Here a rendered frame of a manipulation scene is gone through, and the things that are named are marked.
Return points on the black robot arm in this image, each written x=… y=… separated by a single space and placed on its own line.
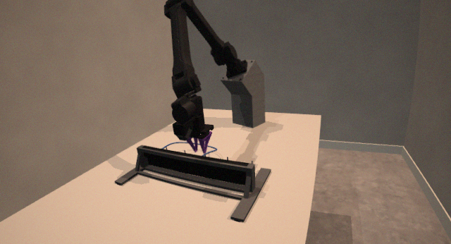
x=184 y=80

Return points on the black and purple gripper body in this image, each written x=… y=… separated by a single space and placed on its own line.
x=203 y=133

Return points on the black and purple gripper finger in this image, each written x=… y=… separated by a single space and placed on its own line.
x=195 y=145
x=206 y=141

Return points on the black patch panel rack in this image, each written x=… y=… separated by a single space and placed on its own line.
x=168 y=162

